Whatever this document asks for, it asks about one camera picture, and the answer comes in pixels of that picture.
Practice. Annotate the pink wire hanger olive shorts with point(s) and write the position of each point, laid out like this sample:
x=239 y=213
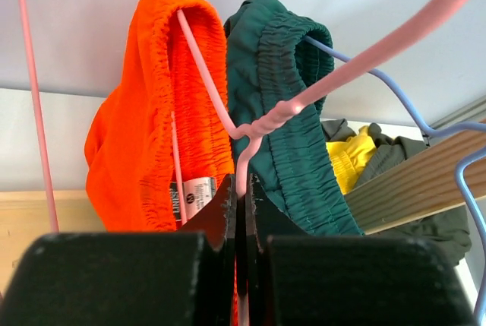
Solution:
x=38 y=116

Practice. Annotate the blue wire hanger green shorts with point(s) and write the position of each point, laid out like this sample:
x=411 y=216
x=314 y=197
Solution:
x=442 y=131

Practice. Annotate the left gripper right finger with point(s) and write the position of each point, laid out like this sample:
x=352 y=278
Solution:
x=295 y=278

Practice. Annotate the dark green shorts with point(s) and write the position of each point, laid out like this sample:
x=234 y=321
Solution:
x=273 y=55

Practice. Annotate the yellow shorts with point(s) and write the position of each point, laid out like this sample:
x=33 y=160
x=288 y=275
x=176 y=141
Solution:
x=350 y=157

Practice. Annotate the wooden clothes rack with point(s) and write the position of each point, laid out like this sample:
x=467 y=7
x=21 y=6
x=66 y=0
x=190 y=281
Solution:
x=129 y=149

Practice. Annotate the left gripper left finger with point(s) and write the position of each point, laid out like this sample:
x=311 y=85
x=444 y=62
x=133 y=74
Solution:
x=184 y=277

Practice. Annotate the pink wire hanger orange shorts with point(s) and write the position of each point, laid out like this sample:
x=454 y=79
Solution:
x=428 y=19

